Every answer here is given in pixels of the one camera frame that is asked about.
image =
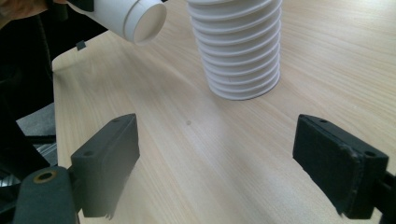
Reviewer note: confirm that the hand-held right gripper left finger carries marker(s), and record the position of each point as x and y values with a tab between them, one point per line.
106	161

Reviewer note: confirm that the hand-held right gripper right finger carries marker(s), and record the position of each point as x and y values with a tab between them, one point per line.
336	168

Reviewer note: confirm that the single white paper cup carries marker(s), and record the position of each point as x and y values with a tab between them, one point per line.
124	18

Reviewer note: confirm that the stack of white paper cups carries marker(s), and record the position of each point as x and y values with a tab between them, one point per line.
238	49

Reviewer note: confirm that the grey tape piece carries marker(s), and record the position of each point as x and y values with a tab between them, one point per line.
81	45

